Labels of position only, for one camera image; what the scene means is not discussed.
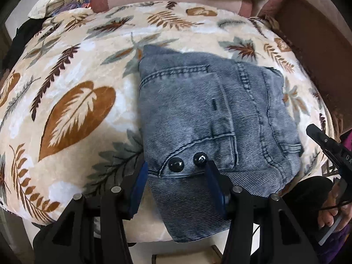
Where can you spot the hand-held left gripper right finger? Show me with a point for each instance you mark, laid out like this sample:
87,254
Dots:
217,192

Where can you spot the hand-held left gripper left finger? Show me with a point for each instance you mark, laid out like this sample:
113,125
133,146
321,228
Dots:
137,195

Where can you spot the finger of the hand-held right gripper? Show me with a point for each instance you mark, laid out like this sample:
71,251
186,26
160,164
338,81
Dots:
324,140

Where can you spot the grey-blue denim pants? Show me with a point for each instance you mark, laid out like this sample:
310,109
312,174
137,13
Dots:
192,101

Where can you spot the person's right hand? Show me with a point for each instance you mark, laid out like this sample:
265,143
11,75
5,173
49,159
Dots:
332,206

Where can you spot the pink and brown sofa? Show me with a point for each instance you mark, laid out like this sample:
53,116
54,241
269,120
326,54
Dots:
316,55

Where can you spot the leaf-print blanket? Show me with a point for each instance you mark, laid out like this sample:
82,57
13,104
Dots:
82,60

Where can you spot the large black cloth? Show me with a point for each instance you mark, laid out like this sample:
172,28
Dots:
24,35

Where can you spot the colourful packet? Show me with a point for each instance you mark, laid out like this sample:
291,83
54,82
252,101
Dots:
79,2

